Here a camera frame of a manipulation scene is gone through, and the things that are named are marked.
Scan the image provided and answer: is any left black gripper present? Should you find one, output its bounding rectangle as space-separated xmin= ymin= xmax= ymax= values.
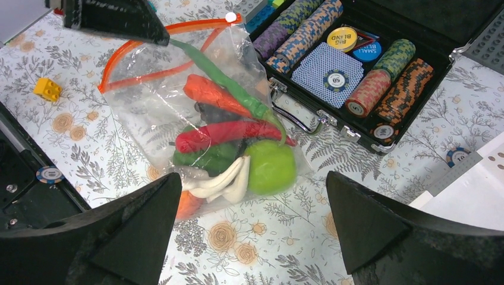
xmin=45 ymin=0 xmax=170 ymax=46

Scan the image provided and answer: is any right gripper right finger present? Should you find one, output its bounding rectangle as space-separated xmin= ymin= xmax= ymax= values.
xmin=326 ymin=171 xmax=503 ymax=284

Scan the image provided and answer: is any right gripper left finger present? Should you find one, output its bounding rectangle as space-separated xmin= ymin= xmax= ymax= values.
xmin=1 ymin=173 xmax=182 ymax=284

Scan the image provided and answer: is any orange peach toy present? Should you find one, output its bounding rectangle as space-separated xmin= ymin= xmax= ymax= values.
xmin=175 ymin=191 xmax=206 ymax=221

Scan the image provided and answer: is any clear zip top bag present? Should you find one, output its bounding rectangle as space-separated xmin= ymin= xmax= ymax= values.
xmin=99 ymin=12 xmax=312 ymax=217

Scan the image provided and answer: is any black grape bunch toy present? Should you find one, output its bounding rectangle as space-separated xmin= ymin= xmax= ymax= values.
xmin=194 ymin=102 xmax=242 ymax=124

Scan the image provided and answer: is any red chili pepper toy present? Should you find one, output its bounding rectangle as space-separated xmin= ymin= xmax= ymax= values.
xmin=175 ymin=121 xmax=282 ymax=153

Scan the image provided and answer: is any green apple toy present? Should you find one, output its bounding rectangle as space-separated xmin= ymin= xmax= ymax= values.
xmin=244 ymin=140 xmax=297 ymax=195

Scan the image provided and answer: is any green chili pepper toy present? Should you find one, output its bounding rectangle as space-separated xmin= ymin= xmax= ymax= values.
xmin=170 ymin=39 xmax=287 ymax=145

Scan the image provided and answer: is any orange carrot toy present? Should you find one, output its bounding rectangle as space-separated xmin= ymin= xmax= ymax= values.
xmin=183 ymin=74 xmax=253 ymax=118

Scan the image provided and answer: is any blue poker chip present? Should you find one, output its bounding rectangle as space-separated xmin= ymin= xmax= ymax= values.
xmin=36 ymin=166 xmax=65 ymax=184
xmin=446 ymin=147 xmax=471 ymax=168

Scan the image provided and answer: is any white plastic basket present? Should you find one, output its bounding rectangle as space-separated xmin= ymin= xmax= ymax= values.
xmin=409 ymin=134 xmax=503 ymax=230

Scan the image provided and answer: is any small yellow toy piece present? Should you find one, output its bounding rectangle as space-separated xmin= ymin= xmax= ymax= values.
xmin=33 ymin=78 xmax=62 ymax=102

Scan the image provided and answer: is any black poker chip case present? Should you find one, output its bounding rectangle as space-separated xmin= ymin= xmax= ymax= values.
xmin=251 ymin=1 xmax=503 ymax=156

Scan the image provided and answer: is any grey lego baseplate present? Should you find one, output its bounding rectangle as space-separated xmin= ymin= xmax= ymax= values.
xmin=464 ymin=10 xmax=503 ymax=74

